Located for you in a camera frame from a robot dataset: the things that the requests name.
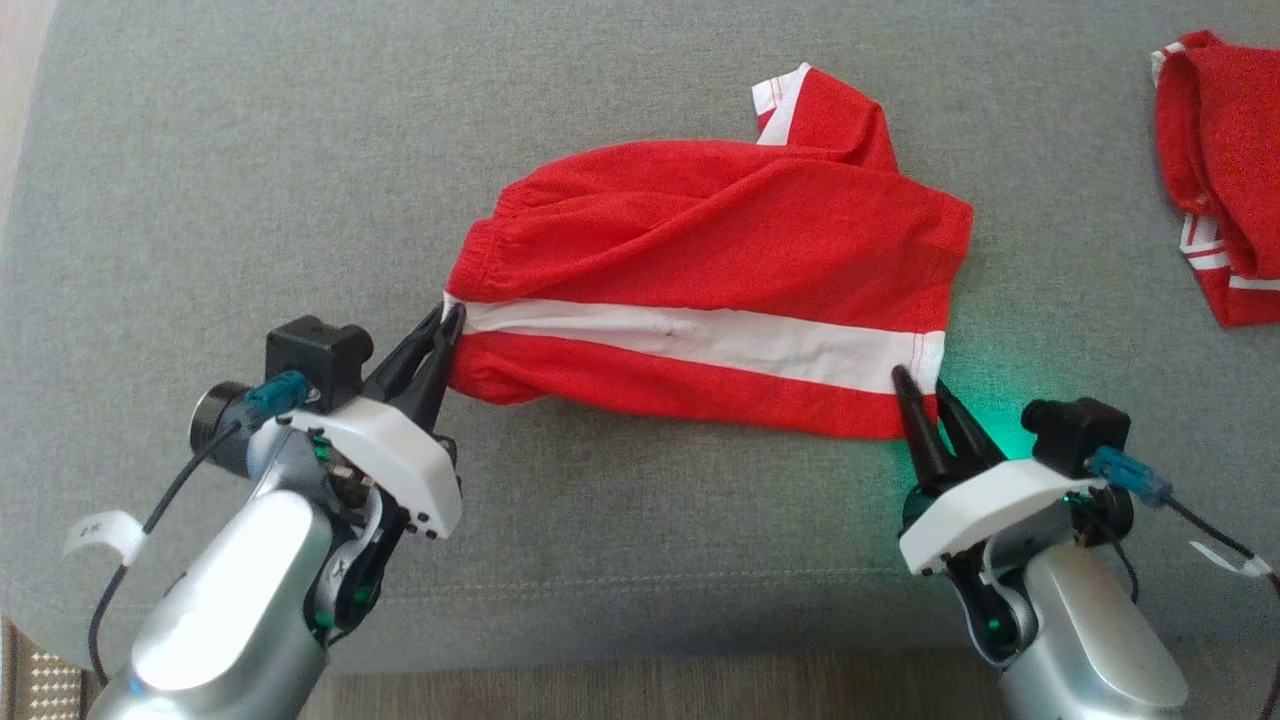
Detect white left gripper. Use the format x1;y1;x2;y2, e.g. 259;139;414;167
248;304;467;542

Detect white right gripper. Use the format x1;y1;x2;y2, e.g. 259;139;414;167
890;365;1108;578

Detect red shorts with white stripe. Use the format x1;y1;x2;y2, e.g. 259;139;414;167
442;63;975;441

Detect red basketball jersey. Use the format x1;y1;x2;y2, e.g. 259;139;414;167
1150;30;1280;329

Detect brown dotted mat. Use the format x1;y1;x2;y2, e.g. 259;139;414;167
0;615;98;720

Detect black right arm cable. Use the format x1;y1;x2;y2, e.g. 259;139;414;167
1160;495;1280;720

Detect white cable label tag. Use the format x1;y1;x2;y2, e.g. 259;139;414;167
1188;540;1273;581
63;509;147;563

